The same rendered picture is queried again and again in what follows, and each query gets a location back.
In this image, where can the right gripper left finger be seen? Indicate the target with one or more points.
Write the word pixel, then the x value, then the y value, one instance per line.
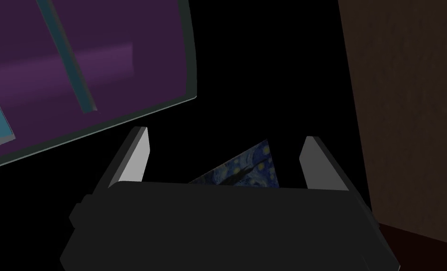
pixel 135 162

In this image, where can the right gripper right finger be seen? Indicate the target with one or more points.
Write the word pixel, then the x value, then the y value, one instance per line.
pixel 321 169

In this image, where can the blue starry night painting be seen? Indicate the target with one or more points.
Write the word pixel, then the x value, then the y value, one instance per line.
pixel 248 169

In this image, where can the window with teal frame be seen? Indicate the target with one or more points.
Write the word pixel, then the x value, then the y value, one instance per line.
pixel 76 64

